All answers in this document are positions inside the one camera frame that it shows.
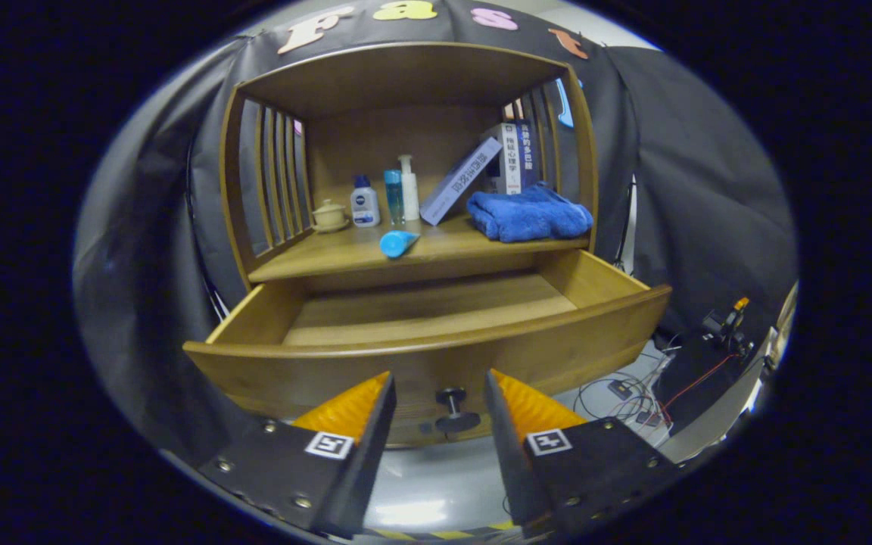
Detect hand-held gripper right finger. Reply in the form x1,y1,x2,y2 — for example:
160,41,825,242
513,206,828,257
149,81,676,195
484,368,685,540

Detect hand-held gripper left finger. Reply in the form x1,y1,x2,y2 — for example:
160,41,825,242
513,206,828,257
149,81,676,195
195,371,397,540

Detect black drawer knob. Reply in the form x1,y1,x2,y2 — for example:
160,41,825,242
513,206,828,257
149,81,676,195
434,387,482,434

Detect wooden drawer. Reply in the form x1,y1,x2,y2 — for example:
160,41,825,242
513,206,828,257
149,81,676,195
182,248,673,449

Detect light blue cosmetic tube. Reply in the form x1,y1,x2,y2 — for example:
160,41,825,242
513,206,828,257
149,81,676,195
379,230,421,260

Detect wooden countertop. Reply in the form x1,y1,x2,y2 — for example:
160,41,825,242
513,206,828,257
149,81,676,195
248,208,590,284

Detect wooden cabinet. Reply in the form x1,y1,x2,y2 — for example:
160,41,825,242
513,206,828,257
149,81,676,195
218,42,600,292

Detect yellow black hazard tape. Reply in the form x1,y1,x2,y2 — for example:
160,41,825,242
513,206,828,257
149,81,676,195
364,521,516,541

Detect beige lidded teacup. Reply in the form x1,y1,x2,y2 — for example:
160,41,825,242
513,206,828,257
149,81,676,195
310,199,350,233

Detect blue towel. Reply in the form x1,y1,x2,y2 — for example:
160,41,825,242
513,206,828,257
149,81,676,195
466,182,594,243

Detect orange and black device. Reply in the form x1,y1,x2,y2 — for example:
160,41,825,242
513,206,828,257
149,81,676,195
701,297,755,357

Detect white lotion bottle blue cap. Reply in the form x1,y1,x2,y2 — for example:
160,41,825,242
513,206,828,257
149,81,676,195
350,175,381,228

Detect clear blue bottle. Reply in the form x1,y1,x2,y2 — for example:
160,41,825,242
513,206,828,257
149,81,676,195
384,170,406,226

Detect white pump bottle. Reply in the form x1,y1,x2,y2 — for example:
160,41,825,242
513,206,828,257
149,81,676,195
398,154,421,222

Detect lavender book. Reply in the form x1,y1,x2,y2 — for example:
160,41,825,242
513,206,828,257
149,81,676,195
419,136,503,226

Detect beige paper bag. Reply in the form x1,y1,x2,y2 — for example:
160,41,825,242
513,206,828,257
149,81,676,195
765,284,799,372

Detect white spine book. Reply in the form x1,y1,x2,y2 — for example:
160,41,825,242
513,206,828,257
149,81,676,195
481,123,522,195

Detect dark blue book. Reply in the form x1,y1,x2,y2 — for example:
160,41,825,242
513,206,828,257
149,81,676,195
518,120,539,190

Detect black backdrop cloth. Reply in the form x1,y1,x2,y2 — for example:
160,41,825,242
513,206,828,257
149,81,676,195
73,0,799,455

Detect red cable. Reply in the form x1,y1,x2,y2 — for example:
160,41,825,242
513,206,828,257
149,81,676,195
659,352,736,413

